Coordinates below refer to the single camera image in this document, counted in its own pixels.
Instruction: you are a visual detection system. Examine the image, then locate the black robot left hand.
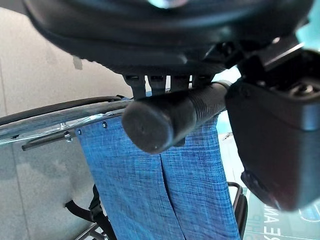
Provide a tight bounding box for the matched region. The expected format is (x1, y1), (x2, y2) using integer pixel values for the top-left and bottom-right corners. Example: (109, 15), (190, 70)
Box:
(22, 0), (320, 212)

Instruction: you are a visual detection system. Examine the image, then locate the blue fabric wheelchair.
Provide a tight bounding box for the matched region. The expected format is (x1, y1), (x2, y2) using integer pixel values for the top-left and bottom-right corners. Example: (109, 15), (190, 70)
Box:
(0, 79), (249, 240)

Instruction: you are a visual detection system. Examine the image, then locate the wheelchair wheel with chrome rim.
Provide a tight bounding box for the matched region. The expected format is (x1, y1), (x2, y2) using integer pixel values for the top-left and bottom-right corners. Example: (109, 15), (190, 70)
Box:
(0, 95), (133, 146)

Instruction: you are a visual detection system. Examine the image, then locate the small grey tape piece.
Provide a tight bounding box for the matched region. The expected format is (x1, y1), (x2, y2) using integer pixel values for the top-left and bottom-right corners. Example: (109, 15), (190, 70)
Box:
(72, 55), (84, 71)

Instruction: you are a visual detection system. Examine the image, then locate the teal printed banner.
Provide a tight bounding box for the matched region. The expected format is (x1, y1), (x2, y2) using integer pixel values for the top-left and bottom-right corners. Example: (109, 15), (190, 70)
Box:
(216, 67), (320, 240)

